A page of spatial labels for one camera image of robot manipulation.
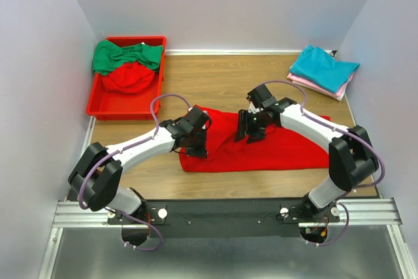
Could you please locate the red t shirt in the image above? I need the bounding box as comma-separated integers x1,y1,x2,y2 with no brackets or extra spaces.
179,107,329,172
101,62,157,94

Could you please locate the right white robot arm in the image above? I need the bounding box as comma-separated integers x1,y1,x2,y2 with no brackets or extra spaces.
235,84,385,221

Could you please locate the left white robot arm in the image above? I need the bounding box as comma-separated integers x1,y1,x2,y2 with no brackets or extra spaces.
68,106,212,215

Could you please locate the folded pink t shirt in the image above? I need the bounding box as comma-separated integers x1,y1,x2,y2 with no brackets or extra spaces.
287,73,354,101

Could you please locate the folded teal t shirt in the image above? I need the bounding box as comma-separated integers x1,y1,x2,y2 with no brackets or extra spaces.
289,45,360,93

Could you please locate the folded white t shirt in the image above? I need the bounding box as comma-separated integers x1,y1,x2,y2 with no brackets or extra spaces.
330,86,346,101

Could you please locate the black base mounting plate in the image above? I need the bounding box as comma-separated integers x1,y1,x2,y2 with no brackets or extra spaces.
106,197,340,240

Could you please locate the red plastic bin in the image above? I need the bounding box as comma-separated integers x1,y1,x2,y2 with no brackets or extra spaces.
86,36,166,120

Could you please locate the green t shirt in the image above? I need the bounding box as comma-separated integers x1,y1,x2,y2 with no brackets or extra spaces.
92,40,163,76

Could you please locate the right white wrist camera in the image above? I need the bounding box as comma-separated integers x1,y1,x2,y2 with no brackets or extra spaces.
248,101,262,114

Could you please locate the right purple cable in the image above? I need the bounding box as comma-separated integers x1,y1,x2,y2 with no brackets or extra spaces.
261,79,386,248

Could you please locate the purple cable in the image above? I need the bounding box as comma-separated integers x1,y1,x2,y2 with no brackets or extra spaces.
77,93,193,251
261,79,386,248

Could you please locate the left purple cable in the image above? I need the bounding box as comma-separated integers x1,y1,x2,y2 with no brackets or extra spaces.
77,93,193,251

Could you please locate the aluminium frame rail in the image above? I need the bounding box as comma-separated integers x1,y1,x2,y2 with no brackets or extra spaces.
38,115,418,279

